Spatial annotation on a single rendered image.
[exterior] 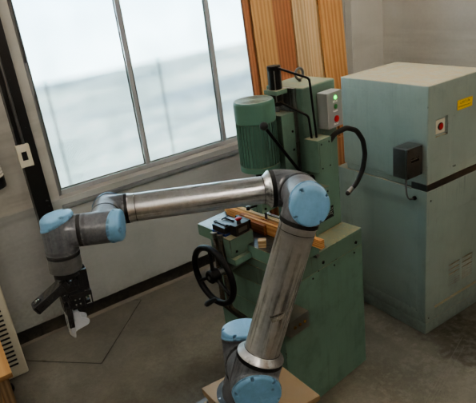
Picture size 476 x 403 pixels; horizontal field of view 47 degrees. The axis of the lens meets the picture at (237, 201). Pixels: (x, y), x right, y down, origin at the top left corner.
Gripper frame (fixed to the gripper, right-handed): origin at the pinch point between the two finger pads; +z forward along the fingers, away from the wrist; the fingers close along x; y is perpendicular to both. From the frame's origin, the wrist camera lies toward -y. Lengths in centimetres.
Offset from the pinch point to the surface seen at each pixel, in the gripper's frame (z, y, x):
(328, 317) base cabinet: 58, 120, 40
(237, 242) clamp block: 10, 79, 48
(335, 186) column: -1, 137, 54
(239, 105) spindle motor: -47, 88, 53
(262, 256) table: 16, 87, 40
